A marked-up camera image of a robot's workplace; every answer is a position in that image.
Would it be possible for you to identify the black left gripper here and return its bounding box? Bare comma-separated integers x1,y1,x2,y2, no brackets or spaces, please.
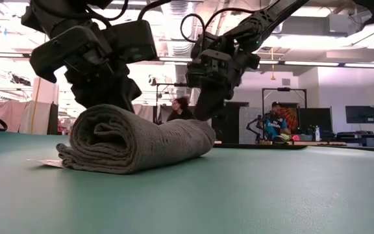
29,19,158,113

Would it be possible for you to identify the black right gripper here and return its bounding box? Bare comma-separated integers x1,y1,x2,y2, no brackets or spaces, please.
186,32,260,122

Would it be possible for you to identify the grey towel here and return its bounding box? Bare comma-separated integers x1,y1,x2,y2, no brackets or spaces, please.
26,103,216,175

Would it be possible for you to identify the person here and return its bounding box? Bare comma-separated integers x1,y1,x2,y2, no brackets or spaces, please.
166,96,196,123
260,101,292,144

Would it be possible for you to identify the green table mat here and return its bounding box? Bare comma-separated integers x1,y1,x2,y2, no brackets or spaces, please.
0,131,374,234

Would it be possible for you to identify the pale cloth partition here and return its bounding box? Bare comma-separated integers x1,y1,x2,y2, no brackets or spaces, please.
0,99,60,136

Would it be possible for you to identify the ceiling light strip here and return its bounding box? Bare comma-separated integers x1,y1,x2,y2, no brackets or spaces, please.
344,62,374,69
284,60,340,67

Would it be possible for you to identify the black display panel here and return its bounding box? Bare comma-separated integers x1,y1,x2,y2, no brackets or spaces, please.
299,107,333,140

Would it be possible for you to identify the black desk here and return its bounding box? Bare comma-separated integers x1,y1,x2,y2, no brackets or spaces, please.
335,131,374,148

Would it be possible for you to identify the black table frame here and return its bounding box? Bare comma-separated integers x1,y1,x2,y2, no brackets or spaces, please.
212,142,374,153

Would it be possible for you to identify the silver ventilation duct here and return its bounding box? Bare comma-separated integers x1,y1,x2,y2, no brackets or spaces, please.
160,0,194,59

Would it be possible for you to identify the yellow cable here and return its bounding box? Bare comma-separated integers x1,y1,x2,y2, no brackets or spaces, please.
31,81,40,133

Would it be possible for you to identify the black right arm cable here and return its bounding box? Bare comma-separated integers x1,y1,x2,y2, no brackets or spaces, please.
179,6,259,45

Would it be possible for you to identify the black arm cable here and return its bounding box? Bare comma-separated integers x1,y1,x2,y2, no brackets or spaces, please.
179,6,259,45
84,0,173,23

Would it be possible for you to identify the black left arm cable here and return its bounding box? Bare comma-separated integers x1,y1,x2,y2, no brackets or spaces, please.
84,0,173,23

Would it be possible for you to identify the black wall monitor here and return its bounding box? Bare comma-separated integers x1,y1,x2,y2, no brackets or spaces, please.
345,105,374,124

